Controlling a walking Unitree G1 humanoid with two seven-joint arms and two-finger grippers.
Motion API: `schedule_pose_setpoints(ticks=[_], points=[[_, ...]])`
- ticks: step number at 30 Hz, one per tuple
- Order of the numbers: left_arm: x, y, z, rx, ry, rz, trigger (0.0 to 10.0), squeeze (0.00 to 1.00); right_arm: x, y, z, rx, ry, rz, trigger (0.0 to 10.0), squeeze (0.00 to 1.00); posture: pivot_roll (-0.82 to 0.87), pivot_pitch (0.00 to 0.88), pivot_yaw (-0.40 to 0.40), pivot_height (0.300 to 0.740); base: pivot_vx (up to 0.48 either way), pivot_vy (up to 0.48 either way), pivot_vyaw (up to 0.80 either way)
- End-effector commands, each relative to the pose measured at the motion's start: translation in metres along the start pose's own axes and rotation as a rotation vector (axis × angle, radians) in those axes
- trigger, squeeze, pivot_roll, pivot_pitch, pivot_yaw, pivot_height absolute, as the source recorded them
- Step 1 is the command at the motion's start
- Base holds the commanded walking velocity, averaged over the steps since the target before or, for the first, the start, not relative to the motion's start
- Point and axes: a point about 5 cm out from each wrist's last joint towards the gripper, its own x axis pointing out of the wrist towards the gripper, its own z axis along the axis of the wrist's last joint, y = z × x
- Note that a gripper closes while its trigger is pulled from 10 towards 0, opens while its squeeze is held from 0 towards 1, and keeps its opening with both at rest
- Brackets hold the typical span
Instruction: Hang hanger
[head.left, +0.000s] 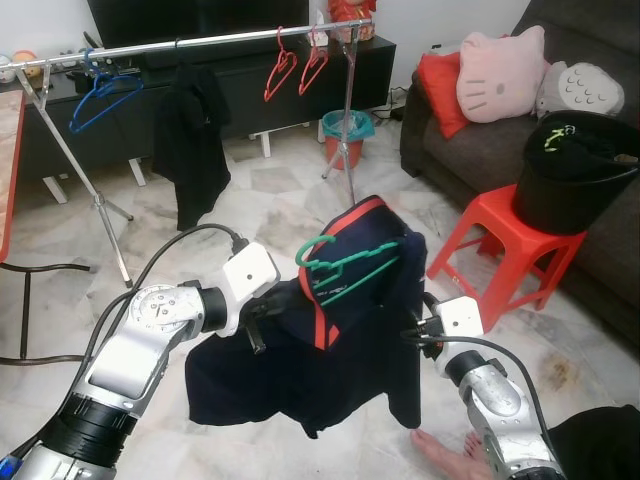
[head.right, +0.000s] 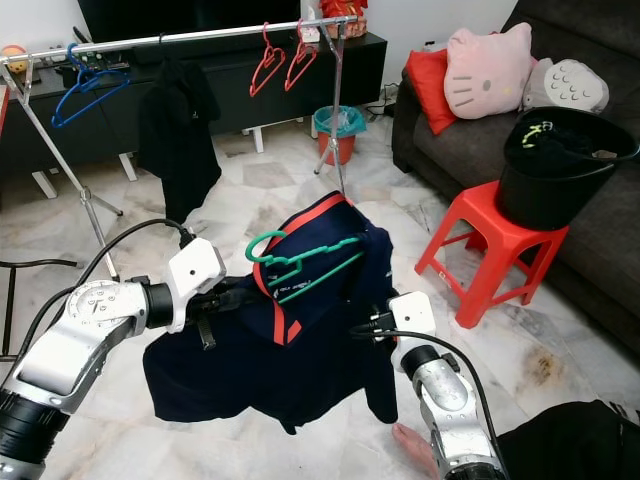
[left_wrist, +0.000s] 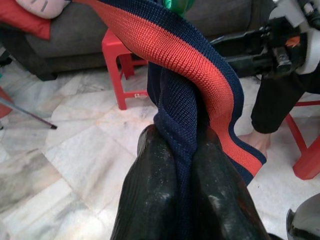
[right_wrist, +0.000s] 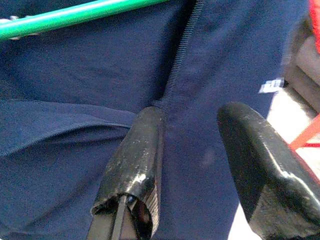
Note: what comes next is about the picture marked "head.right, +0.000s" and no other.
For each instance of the green plastic clothes hanger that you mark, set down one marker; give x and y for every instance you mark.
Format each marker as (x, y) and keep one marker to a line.
(300, 262)

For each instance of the navy shirt with red trim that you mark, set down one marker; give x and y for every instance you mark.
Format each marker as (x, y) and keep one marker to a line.
(290, 370)

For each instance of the black garment with green print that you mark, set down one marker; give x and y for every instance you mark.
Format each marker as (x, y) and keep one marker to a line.
(570, 137)

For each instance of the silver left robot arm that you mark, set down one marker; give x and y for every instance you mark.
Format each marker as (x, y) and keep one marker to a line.
(90, 340)

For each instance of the red plastic clothes hanger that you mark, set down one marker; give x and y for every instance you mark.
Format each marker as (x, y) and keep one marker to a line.
(300, 60)
(267, 65)

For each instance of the blue plastic clothes hanger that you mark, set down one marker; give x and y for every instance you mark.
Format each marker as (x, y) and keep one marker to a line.
(90, 90)

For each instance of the bare human foot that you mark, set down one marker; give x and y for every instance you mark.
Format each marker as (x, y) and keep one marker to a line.
(410, 445)

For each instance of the red plastic stool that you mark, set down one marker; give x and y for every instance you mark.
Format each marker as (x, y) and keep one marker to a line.
(490, 250)

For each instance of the red bin with teal bag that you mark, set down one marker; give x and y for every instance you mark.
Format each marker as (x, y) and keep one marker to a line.
(338, 125)

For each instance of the dark brown fabric sofa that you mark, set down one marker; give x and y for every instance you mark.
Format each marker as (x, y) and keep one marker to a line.
(490, 150)

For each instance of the black television cabinet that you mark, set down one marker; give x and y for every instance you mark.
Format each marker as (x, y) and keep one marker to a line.
(260, 90)

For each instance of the person's black trouser leg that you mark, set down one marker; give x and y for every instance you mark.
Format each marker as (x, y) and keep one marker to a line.
(570, 440)

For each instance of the black plastic bucket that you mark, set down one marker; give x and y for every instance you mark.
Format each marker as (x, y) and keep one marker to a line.
(560, 190)

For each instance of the red cushion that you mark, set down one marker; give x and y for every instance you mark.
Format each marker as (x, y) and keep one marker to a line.
(430, 85)

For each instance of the silver metal clothes rack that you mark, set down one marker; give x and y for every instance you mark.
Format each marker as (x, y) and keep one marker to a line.
(210, 38)

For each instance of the pink cat face cushion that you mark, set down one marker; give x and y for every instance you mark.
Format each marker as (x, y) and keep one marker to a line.
(485, 70)

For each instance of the pink white tissue box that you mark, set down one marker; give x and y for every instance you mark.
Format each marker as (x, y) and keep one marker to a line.
(308, 30)

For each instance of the black flat screen television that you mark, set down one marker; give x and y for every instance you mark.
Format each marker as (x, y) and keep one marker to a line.
(180, 12)

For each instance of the grey round creature cushion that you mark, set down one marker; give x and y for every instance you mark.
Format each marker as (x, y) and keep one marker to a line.
(570, 85)

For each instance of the red gold figure statue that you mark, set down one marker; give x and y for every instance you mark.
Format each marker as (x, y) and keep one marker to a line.
(345, 8)

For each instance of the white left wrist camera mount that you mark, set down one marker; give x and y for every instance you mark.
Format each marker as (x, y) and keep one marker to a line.
(195, 270)

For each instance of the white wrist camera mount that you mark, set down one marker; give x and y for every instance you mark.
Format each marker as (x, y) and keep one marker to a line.
(410, 312)
(195, 270)

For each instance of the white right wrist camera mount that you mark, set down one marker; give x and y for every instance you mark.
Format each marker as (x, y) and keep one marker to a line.
(410, 312)

